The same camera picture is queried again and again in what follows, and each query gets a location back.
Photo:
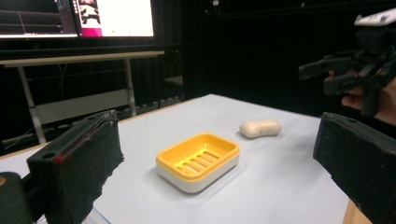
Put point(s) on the black computer monitor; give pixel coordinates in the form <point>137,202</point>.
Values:
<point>34,18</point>
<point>121,17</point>

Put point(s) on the yellow and white soap dish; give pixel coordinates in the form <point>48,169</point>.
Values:
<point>199,161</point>

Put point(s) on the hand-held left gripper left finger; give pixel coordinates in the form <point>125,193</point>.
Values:
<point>77,161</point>

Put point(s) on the white metal-frame desk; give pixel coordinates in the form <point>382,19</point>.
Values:
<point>77,59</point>

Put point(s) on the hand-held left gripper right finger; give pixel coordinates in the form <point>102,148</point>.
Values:
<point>361,158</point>

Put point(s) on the cream soap bar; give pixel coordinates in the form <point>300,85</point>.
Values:
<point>260,128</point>

